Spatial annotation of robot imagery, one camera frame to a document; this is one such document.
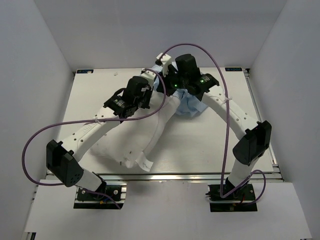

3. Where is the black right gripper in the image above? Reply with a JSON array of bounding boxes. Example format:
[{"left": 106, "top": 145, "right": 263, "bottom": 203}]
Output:
[{"left": 156, "top": 66, "right": 188, "bottom": 98}]

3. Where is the light blue pillowcase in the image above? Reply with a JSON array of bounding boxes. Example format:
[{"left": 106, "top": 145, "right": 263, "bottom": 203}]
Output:
[{"left": 150, "top": 77, "right": 208, "bottom": 119}]

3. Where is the white pillow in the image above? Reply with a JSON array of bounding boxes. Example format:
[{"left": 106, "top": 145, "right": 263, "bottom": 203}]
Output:
[{"left": 90, "top": 93, "right": 181, "bottom": 172}]

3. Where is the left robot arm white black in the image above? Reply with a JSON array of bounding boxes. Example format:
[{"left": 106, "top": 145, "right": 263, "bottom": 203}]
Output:
[{"left": 46, "top": 73, "right": 156, "bottom": 200}]

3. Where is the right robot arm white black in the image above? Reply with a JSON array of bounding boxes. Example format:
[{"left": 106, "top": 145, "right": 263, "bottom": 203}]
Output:
[{"left": 157, "top": 53, "right": 272, "bottom": 200}]

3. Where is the blue sticker right corner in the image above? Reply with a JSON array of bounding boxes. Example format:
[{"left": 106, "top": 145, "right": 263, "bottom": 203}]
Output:
[{"left": 224, "top": 67, "right": 243, "bottom": 72}]

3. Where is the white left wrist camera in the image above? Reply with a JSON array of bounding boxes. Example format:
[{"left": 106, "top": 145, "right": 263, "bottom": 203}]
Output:
[{"left": 140, "top": 68, "right": 158, "bottom": 88}]

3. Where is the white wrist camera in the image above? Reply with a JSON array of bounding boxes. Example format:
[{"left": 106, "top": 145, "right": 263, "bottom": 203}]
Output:
[
  {"left": 140, "top": 68, "right": 158, "bottom": 88},
  {"left": 155, "top": 52, "right": 173, "bottom": 77}
]

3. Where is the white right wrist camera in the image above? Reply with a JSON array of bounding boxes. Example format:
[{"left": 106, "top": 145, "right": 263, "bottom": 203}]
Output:
[{"left": 155, "top": 52, "right": 173, "bottom": 77}]

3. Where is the aluminium table front rail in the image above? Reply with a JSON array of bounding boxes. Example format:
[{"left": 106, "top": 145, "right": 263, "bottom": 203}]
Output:
[{"left": 47, "top": 172, "right": 283, "bottom": 182}]

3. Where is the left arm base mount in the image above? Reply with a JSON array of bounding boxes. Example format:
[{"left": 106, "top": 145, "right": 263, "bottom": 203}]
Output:
[{"left": 73, "top": 183, "right": 127, "bottom": 210}]

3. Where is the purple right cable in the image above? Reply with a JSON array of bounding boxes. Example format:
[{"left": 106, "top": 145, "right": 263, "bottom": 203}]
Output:
[{"left": 159, "top": 43, "right": 266, "bottom": 207}]

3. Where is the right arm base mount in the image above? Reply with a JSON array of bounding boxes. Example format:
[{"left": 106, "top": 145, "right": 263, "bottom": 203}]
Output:
[{"left": 205, "top": 183, "right": 258, "bottom": 213}]

